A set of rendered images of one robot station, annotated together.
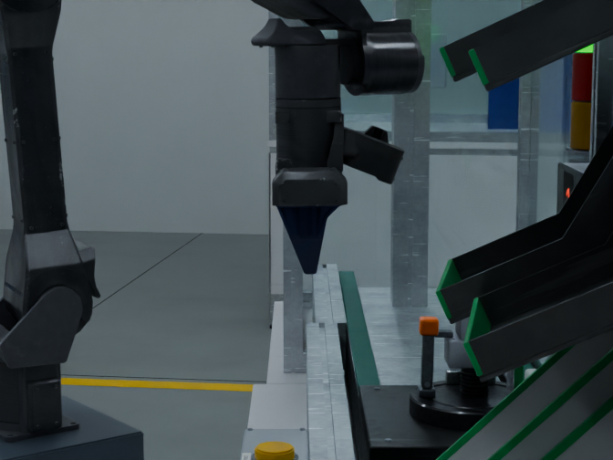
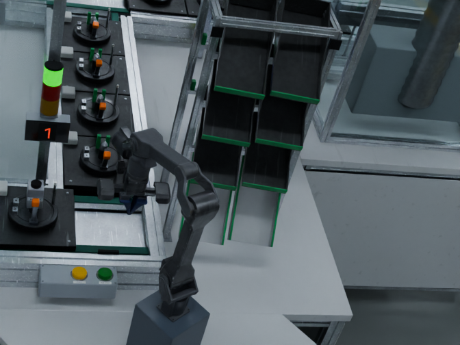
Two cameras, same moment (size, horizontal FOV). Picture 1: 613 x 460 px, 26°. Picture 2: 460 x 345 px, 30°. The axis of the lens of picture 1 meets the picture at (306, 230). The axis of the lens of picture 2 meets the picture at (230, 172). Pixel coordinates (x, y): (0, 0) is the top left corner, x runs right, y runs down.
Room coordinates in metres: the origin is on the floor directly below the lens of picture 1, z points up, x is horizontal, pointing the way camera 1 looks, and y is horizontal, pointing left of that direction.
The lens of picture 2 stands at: (1.51, 1.63, 2.74)
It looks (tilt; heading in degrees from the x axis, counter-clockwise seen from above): 39 degrees down; 250
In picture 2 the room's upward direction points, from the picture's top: 16 degrees clockwise
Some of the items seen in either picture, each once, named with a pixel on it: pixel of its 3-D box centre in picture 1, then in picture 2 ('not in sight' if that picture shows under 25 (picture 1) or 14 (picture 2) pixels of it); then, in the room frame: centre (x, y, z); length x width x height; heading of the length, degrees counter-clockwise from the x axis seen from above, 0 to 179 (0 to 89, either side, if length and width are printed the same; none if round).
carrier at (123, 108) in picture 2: not in sight; (99, 103); (1.20, -0.68, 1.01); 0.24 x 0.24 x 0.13; 0
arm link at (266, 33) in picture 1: (306, 57); (140, 160); (1.17, 0.00, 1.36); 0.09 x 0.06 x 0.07; 116
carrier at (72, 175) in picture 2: not in sight; (103, 150); (1.20, -0.44, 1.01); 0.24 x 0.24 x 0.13; 0
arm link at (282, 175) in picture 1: (308, 145); (135, 182); (1.17, 0.00, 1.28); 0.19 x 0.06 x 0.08; 0
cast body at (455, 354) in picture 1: (484, 332); (35, 189); (1.41, -0.19, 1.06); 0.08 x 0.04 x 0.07; 91
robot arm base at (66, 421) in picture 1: (26, 391); (176, 300); (1.05, 0.23, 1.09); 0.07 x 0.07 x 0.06; 37
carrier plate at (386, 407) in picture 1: (473, 421); (32, 217); (1.40, -0.18, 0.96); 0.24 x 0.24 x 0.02; 0
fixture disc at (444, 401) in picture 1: (473, 403); (33, 212); (1.40, -0.18, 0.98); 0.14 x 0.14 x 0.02
